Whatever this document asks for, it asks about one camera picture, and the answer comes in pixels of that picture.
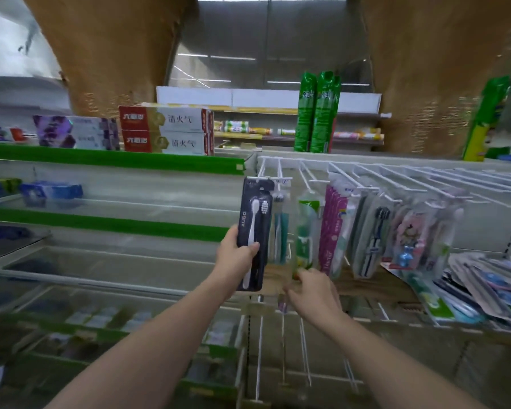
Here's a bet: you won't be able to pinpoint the person's left hand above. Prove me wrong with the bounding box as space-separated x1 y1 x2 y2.
215 225 261 294

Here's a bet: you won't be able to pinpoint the person's right hand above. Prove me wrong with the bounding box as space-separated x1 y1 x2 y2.
283 268 344 328

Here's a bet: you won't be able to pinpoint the teal twin toothbrush pack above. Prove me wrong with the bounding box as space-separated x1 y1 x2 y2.
269 182 291 265

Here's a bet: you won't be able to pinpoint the pink label toothbrush pack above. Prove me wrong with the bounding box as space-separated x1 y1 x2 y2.
318 185 335 269
328 187 362 281

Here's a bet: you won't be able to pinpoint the kids toothbrush pack blue toy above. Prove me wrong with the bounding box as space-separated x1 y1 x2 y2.
387 202 435 271

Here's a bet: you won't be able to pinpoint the clear green toothbrush pack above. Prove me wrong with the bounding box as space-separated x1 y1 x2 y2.
428 216 456 273

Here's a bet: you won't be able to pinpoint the clear pink-topped toothbrush pack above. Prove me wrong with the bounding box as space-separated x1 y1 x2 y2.
430 189 467 260

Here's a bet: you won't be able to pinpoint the pile of toothbrush packs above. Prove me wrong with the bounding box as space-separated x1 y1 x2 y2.
381 251 511 333

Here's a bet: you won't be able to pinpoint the person's right forearm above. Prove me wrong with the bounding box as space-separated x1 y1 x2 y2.
319 315 491 409

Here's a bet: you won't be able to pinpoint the person's left forearm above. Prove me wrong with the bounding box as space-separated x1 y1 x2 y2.
44 281 235 409

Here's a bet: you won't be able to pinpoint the white shelf unit yellow strips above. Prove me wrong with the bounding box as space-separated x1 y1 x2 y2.
155 85 392 148

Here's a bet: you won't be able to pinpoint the brown cardboard tray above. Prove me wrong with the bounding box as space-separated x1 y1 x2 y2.
255 264 418 301

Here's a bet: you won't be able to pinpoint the tall green spray can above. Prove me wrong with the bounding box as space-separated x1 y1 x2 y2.
294 72 318 153
309 71 341 154

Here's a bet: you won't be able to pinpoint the row of colourful wrap rolls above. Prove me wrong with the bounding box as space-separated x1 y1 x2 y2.
215 119 385 142

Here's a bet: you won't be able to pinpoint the green spray can red side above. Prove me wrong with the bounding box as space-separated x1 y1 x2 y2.
328 76 342 154

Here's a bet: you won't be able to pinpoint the white purple toothpaste box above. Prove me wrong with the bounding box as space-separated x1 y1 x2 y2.
38 131 121 151
33 115 119 135

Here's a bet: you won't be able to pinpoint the green yellow spray can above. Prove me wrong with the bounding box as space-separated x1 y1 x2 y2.
462 75 511 162

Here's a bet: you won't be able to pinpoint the blue green product box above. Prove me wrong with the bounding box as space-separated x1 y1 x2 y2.
0 178 22 201

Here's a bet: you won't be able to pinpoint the woven brown column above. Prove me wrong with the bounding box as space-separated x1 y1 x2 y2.
21 0 196 118
359 0 511 158

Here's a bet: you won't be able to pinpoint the white toothpaste box red print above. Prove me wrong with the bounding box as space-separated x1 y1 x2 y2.
0 126 28 143

